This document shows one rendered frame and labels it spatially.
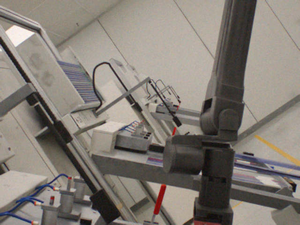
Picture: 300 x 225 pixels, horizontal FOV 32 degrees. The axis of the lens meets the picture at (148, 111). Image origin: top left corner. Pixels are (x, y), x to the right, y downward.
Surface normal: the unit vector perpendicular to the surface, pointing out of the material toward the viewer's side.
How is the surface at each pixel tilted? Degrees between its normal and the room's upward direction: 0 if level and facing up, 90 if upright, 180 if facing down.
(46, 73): 90
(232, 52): 91
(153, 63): 90
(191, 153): 79
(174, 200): 90
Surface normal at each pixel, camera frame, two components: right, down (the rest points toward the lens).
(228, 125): 0.26, -0.12
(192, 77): -0.07, 0.04
